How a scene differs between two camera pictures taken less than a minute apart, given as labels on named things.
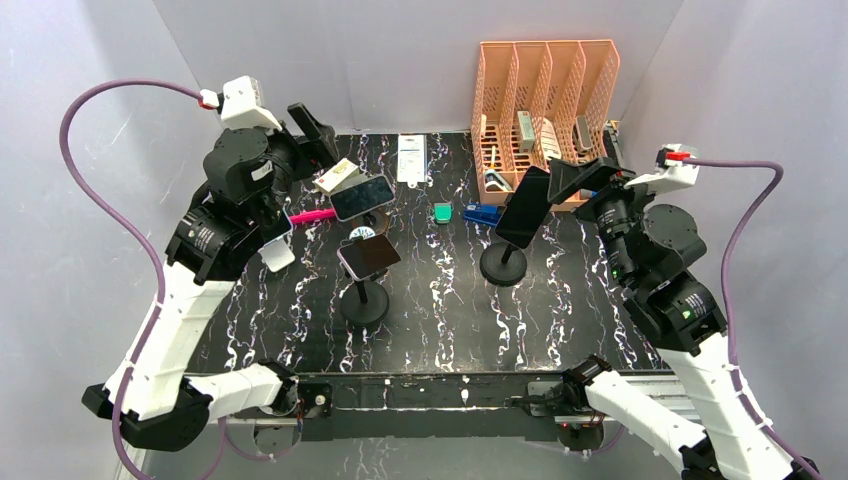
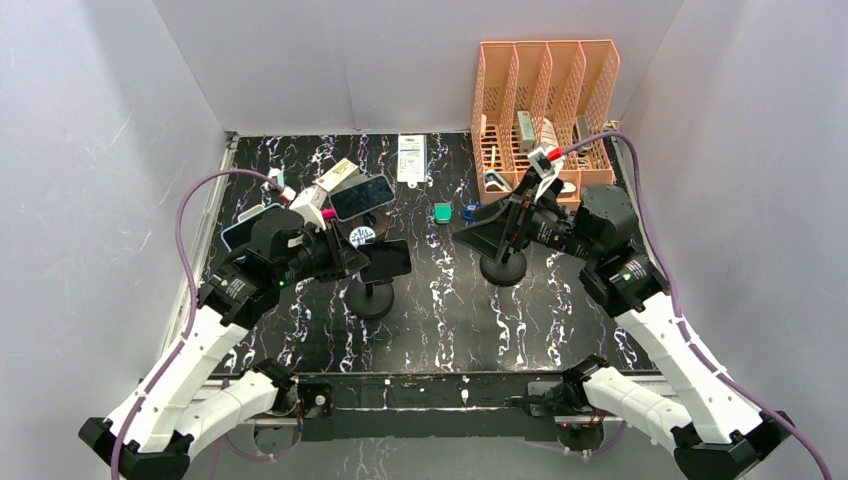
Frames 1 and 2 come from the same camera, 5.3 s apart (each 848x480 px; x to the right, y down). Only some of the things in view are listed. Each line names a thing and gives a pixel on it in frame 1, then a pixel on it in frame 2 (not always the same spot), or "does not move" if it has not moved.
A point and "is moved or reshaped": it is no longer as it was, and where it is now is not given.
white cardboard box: [331, 179] does not move
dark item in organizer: [582, 135] does not move
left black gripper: [317, 151] to [345, 258]
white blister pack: [412, 159] does not move
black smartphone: [368, 256] is moved or reshaped
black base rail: [453, 407] does not move
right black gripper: [596, 175] to [513, 213]
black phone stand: [503, 265] does not move
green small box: [443, 213] does not move
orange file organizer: [537, 102] does not move
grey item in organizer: [525, 131] does not move
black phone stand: [365, 301] is moved or reshaped
